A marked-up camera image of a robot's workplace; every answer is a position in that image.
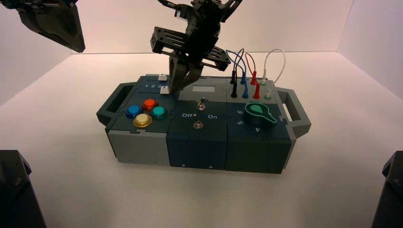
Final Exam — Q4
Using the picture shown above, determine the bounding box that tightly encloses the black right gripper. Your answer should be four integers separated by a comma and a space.
150, 14, 231, 93

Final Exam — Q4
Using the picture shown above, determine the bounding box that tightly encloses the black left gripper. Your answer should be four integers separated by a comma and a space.
0, 0, 86, 53

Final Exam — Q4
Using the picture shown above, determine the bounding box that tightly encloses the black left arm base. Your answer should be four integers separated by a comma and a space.
0, 150, 47, 228

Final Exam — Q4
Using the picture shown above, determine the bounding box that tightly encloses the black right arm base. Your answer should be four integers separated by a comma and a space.
371, 151, 403, 228

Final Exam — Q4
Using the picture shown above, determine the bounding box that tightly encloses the teal round push button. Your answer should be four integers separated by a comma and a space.
151, 106, 168, 120

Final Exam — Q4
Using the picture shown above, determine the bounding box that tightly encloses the red round push button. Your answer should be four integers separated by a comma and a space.
141, 98, 159, 112

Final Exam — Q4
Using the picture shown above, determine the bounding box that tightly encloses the yellow round push button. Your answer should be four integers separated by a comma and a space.
133, 114, 154, 128

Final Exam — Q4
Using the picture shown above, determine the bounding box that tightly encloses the blue round push button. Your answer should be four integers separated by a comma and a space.
125, 105, 144, 119

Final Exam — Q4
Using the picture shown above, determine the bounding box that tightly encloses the dark modular control box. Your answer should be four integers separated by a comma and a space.
96, 74, 312, 175

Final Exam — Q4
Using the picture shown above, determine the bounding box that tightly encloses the green rotary selector knob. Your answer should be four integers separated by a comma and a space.
244, 102, 278, 129

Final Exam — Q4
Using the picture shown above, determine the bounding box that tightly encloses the black jumper cable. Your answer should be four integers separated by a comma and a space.
230, 48, 246, 99

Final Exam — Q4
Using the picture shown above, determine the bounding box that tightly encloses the blue jumper cable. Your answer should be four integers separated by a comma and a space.
225, 49, 250, 99

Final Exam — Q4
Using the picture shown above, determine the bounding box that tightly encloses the red jumper cable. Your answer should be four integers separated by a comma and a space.
245, 53, 261, 100

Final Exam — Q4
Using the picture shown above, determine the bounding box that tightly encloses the white jumper cable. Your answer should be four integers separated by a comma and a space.
260, 48, 287, 100

